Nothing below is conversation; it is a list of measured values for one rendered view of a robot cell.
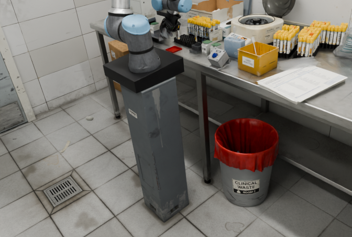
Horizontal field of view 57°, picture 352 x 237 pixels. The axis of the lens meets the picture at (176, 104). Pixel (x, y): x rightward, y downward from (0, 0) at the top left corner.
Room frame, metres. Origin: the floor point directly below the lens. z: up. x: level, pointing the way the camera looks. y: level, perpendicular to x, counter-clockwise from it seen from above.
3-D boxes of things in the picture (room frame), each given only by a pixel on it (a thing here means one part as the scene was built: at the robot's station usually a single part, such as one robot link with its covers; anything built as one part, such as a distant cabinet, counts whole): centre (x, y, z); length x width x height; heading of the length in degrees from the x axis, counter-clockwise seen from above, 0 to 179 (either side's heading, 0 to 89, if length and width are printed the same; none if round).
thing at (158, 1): (1.68, 0.00, 1.17); 0.11 x 0.11 x 0.08; 39
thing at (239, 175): (1.47, -0.37, 0.22); 0.38 x 0.37 x 0.44; 37
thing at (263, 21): (1.76, -0.50, 0.97); 0.15 x 0.15 x 0.07
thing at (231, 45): (1.55, -0.33, 0.92); 0.10 x 0.07 x 0.10; 43
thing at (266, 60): (1.40, -0.40, 0.93); 0.13 x 0.13 x 0.10; 34
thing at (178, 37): (1.84, -0.11, 0.93); 0.17 x 0.09 x 0.11; 34
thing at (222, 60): (1.48, -0.25, 0.92); 0.13 x 0.07 x 0.08; 127
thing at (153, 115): (1.42, 0.13, 0.44); 0.20 x 0.20 x 0.87; 37
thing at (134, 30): (1.42, 0.14, 1.11); 0.13 x 0.12 x 0.14; 39
